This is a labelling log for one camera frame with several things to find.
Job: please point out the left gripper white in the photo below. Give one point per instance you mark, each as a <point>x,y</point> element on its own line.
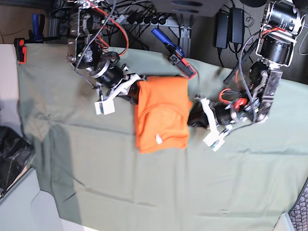
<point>213,116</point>

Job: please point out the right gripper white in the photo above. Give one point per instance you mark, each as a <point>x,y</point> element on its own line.
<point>127,88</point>

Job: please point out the orange T-shirt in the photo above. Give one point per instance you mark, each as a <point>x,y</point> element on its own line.
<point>161,114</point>

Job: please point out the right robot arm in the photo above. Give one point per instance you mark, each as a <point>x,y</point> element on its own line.
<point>87,51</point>

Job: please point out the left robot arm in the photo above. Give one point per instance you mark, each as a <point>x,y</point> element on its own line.
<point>257,74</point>

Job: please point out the blue clamp on table edge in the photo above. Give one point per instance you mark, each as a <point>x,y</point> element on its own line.
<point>176,55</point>

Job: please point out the black power strip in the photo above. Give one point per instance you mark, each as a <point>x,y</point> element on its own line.
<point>142,19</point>

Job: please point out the green table cloth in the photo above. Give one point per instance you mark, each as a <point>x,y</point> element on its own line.
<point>90,164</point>

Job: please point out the black power adapter brick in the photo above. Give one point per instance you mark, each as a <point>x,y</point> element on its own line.
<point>221,30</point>

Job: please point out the blue and red corner clamp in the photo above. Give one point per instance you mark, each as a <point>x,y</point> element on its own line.
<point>35,36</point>

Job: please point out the black plastic bag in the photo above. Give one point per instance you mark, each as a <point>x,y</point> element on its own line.
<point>15,153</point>

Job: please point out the aluminium frame post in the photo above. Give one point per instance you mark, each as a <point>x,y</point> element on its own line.
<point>185,23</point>

